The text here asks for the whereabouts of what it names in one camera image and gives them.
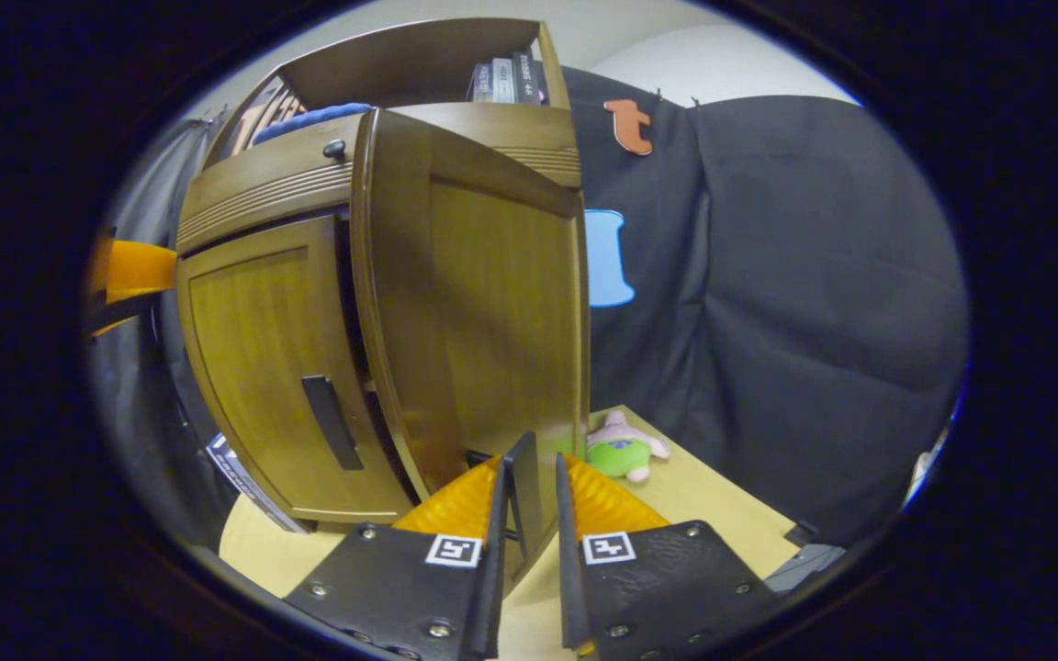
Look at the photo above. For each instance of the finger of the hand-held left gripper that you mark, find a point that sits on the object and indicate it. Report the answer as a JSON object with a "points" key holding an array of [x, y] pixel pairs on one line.
{"points": [[120, 312]]}

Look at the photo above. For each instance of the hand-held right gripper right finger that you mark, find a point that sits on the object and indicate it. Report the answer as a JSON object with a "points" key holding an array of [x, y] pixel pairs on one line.
{"points": [[568, 588]]}

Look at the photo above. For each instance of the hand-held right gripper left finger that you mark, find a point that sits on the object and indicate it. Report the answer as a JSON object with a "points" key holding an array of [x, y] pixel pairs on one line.
{"points": [[492, 597]]}

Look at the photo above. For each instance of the wooden shoe cabinet door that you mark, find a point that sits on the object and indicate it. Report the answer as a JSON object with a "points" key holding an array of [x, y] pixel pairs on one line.
{"points": [[263, 367], [492, 303]]}

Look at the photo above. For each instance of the wooden double-door shoe cabinet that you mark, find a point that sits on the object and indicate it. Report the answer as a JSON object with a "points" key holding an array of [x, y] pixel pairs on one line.
{"points": [[400, 64]]}

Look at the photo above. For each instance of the pink and green plush toy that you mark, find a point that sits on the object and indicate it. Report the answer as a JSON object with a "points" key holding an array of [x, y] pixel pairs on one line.
{"points": [[625, 452]]}

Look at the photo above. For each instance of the wooden drawer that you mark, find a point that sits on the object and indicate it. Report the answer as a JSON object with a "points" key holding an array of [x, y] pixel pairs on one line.
{"points": [[263, 188]]}

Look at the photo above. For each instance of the dark printed board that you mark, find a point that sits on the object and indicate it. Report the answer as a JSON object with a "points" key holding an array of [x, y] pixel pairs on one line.
{"points": [[240, 477]]}

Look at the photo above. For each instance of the grey flat object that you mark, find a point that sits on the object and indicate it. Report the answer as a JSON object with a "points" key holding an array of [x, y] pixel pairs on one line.
{"points": [[800, 565]]}

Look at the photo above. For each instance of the blue towel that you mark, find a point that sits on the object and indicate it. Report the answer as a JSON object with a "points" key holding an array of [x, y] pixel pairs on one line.
{"points": [[309, 121]]}

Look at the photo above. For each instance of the black drawer knob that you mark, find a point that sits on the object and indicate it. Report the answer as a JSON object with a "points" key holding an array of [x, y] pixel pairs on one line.
{"points": [[334, 149]]}

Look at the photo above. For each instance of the black backdrop cloth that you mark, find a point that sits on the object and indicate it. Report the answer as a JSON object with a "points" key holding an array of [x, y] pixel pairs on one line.
{"points": [[768, 275]]}

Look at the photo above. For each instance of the pale blue book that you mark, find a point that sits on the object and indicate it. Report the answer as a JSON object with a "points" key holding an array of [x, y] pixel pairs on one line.
{"points": [[503, 80]]}

